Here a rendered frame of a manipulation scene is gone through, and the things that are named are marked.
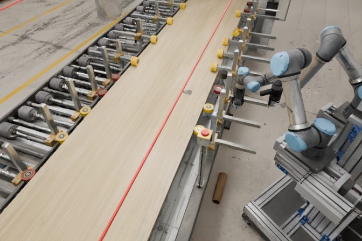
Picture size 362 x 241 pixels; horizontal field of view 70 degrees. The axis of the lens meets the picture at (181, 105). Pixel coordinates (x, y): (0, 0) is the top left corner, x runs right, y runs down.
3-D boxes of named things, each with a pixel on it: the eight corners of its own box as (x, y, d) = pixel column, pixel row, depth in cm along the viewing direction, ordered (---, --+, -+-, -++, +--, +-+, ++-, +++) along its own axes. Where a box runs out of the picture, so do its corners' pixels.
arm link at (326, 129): (333, 143, 146) (343, 127, 137) (314, 151, 143) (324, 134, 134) (318, 129, 155) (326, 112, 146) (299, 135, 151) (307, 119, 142)
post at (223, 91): (219, 134, 216) (226, 89, 184) (218, 136, 214) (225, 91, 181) (215, 133, 217) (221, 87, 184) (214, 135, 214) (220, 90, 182)
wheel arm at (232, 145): (256, 151, 184) (257, 148, 182) (255, 155, 182) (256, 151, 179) (196, 136, 195) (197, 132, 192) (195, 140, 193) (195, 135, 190)
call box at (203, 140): (211, 139, 148) (213, 129, 143) (208, 148, 143) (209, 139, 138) (200, 136, 150) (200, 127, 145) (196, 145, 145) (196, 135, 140)
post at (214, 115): (212, 157, 198) (218, 111, 166) (210, 160, 196) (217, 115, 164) (207, 155, 199) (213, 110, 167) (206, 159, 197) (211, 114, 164)
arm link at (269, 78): (318, 40, 137) (267, 71, 183) (301, 44, 134) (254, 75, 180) (326, 60, 135) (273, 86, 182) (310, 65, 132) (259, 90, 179)
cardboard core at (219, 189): (227, 173, 254) (221, 200, 233) (226, 178, 259) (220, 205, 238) (219, 171, 256) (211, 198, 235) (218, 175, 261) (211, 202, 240)
